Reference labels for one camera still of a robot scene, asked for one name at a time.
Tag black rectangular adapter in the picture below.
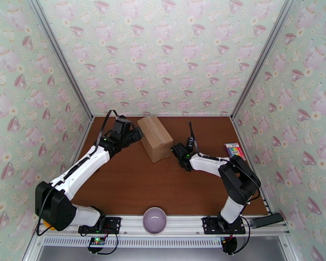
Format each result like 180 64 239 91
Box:
249 212 284 229

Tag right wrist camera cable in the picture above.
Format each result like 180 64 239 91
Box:
189 121 200 155

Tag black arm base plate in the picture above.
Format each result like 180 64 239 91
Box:
78 217 122 235
202 217 246 235

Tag black round controller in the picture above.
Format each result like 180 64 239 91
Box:
221 237 238 254

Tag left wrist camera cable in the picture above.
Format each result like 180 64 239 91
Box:
95 110 119 149

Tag purple bowl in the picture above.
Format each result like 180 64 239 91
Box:
142 206 168 235

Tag brown cardboard box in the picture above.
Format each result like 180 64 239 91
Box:
137 116 174 163

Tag small circuit board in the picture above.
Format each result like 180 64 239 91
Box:
88 237 107 248

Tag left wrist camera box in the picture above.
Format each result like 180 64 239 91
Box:
114 118 132 133

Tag aluminium mounting rail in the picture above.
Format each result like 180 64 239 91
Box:
33 214 290 236

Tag aluminium frame post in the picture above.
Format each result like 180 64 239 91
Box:
230 0 299 121
26 0 94 120

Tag pack of coloured pens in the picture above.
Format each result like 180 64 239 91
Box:
224 143 246 161

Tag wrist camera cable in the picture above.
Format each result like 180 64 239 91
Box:
189 121 200 155
95 110 119 149

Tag white perforated cable tray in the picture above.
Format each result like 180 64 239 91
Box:
42 237 225 248

